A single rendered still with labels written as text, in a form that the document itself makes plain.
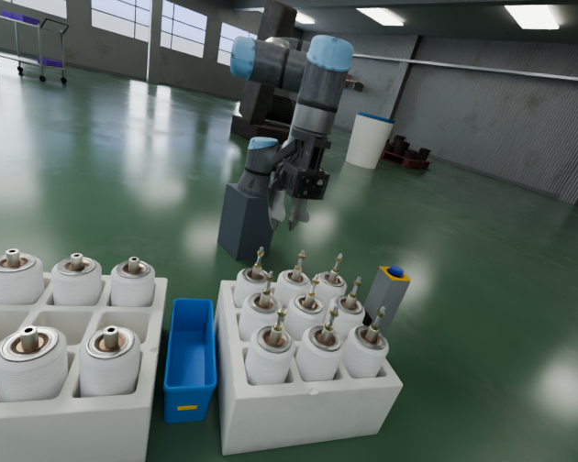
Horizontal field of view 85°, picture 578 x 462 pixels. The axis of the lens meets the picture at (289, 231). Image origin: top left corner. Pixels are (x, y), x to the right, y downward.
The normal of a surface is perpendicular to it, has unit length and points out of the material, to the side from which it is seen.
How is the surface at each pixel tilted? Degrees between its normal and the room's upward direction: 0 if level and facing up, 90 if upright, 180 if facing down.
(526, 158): 90
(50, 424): 90
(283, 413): 90
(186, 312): 88
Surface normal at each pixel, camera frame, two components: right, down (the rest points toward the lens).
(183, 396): 0.24, 0.47
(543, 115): -0.75, 0.09
